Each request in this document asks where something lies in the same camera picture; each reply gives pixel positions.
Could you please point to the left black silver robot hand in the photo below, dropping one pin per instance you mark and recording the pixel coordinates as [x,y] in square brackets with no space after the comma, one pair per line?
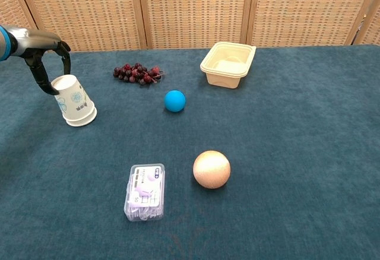
[35,44]

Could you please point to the white floral paper cup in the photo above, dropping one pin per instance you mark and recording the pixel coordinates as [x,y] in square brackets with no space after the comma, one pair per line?
[72,98]
[86,121]

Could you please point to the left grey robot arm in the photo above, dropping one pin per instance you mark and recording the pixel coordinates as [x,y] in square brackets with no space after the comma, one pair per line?
[5,43]

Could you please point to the dark red grape bunch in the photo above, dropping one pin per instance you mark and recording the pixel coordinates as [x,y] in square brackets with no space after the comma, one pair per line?
[136,73]

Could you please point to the blue ball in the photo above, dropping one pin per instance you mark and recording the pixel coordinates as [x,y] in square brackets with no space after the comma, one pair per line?
[175,101]

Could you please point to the woven bamboo folding screen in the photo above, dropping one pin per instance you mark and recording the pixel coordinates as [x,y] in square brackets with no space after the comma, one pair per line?
[193,7]

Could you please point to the clear plastic floss pick box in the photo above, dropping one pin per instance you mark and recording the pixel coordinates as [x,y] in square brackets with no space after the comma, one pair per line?
[145,193]

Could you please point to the beige plastic food container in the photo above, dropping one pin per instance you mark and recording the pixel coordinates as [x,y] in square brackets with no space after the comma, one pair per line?
[228,64]

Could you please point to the orange pink ball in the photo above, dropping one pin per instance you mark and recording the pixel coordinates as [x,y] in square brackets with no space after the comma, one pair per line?
[211,169]

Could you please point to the teal blue table cloth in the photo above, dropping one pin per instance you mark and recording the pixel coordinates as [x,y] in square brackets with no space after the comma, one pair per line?
[267,153]

